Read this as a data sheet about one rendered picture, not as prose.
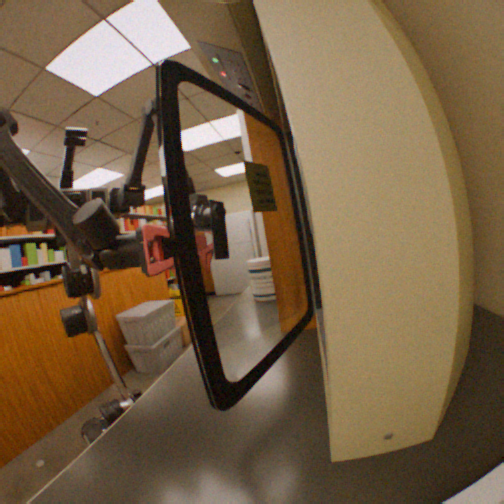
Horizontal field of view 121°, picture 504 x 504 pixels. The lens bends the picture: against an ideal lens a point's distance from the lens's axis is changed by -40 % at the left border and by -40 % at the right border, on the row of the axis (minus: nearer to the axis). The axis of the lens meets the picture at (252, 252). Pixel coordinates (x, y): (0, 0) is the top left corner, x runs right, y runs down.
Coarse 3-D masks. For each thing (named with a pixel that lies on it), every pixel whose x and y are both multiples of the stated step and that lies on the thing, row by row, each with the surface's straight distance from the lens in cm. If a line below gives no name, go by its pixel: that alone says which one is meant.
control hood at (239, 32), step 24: (168, 0) 36; (192, 0) 33; (216, 0) 30; (240, 0) 29; (192, 24) 37; (216, 24) 34; (240, 24) 31; (192, 48) 44; (240, 48) 35; (264, 48) 35; (264, 72) 39; (264, 96) 44
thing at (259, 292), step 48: (192, 96) 30; (192, 144) 26; (240, 144) 34; (192, 192) 23; (240, 192) 30; (288, 192) 44; (240, 240) 28; (288, 240) 40; (240, 288) 27; (288, 288) 38; (192, 336) 22; (240, 336) 27
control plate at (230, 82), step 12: (204, 48) 41; (216, 48) 39; (228, 60) 40; (240, 60) 37; (216, 72) 47; (228, 72) 43; (240, 72) 41; (228, 84) 48; (252, 84) 42; (240, 96) 50; (252, 96) 46
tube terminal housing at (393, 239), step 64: (256, 0) 28; (320, 0) 27; (320, 64) 20; (384, 64) 22; (320, 128) 17; (384, 128) 18; (448, 128) 37; (320, 192) 16; (384, 192) 17; (448, 192) 20; (320, 256) 16; (384, 256) 17; (448, 256) 19; (384, 320) 18; (448, 320) 21; (384, 384) 21; (448, 384) 25; (384, 448) 28
